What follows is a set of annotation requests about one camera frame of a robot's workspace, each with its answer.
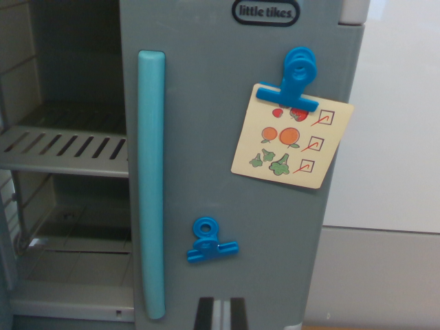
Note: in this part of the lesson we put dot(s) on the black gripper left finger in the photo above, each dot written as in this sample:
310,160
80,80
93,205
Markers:
209,314

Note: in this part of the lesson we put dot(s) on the small blue clip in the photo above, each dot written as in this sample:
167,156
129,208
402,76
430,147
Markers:
206,247

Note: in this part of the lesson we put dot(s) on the grey toy fridge cabinet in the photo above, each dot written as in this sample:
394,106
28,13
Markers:
68,51

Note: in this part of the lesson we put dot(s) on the grey slotted fridge shelf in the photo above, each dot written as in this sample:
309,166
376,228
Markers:
51,161

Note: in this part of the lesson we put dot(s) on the large blue clip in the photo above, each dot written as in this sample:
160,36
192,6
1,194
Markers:
292,89

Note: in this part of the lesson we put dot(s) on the cream grocery checklist card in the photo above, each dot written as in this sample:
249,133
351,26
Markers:
309,165

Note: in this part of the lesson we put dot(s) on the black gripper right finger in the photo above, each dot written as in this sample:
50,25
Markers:
237,314

